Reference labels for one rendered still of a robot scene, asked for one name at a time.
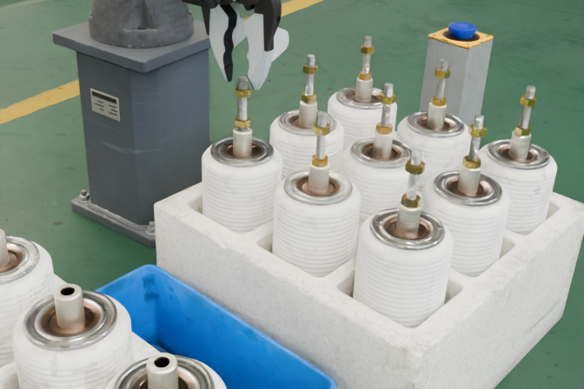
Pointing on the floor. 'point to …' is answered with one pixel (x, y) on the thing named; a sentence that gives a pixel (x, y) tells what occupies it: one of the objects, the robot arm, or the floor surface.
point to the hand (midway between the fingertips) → (238, 75)
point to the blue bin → (209, 333)
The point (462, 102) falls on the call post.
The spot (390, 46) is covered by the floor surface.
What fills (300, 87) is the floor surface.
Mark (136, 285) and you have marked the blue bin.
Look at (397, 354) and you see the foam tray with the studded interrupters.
